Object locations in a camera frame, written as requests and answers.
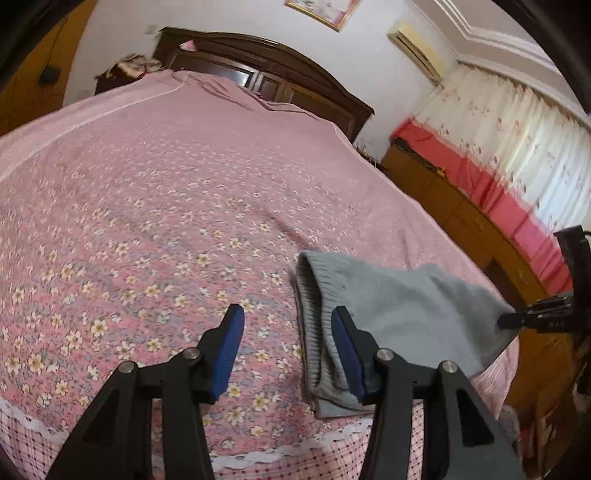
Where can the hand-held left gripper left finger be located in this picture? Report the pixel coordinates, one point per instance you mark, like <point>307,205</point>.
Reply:
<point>228,355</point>

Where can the framed wall picture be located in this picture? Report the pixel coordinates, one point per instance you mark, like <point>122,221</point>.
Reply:
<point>323,11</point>

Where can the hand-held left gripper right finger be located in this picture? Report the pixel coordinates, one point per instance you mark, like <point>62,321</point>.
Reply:
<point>348,357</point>

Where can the dark wooden nightstand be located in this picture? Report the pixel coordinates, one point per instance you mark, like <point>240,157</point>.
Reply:
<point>104,86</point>

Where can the dark wooden headboard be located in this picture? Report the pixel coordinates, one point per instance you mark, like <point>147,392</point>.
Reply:
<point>277,64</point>

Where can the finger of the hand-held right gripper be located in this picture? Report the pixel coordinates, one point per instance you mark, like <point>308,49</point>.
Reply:
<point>556,304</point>
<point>526,321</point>

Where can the wall air conditioner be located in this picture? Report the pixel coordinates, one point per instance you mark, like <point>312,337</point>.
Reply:
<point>415,44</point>

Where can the wooden wardrobe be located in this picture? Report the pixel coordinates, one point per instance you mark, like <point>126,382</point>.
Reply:
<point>27,83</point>

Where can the grey pants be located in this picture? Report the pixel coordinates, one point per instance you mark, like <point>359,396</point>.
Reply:
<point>415,314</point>

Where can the pink pillow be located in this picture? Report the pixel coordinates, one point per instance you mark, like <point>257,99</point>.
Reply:
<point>187,45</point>

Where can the pile of clothes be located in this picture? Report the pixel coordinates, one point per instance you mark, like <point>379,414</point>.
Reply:
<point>131,64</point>

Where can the white floral curtain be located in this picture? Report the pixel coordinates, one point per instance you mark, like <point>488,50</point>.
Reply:
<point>508,129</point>

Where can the low wooden cabinet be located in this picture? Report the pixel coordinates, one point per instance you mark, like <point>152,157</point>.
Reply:
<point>461,221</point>

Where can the pink floral bed blanket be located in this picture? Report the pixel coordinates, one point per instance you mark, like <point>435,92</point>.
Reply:
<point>161,184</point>

